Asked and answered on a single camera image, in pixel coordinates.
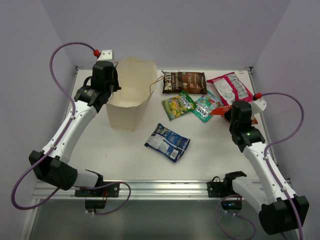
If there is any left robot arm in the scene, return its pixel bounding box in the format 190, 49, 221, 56
29, 60, 121, 197

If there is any right black base bracket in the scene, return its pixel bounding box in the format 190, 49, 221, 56
206, 176, 243, 214

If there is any teal snack bag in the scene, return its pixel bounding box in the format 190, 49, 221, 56
192, 91, 223, 123

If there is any purple cable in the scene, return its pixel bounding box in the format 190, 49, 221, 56
11, 41, 97, 211
216, 92, 306, 240

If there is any brown chips bag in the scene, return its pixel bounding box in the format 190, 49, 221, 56
162, 71, 207, 95

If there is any black base bracket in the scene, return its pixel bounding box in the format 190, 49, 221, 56
74, 181, 120, 213
206, 176, 243, 214

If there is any red snack bag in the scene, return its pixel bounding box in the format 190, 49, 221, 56
210, 102, 258, 125

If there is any pink snack bag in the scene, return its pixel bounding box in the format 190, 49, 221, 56
206, 72, 253, 106

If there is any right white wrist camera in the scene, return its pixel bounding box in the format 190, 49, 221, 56
249, 92, 267, 116

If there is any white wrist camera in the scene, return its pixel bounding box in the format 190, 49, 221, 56
93, 49, 114, 62
249, 92, 267, 116

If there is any blue snack bag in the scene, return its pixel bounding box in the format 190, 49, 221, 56
144, 123, 191, 163

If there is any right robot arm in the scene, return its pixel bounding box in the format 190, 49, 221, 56
222, 99, 310, 235

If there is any aluminium mounting rail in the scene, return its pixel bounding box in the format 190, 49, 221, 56
32, 178, 296, 201

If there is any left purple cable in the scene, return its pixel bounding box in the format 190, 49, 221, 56
11, 41, 97, 211

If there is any left black base bracket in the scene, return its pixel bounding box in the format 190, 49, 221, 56
74, 181, 120, 213

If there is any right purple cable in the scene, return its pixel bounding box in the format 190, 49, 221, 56
216, 92, 306, 240

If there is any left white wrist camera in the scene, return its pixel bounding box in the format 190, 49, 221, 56
93, 49, 114, 62

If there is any green yellow candy bag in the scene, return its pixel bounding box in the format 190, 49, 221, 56
161, 90, 196, 121

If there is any beige paper bag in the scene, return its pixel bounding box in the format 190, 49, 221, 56
106, 57, 158, 132

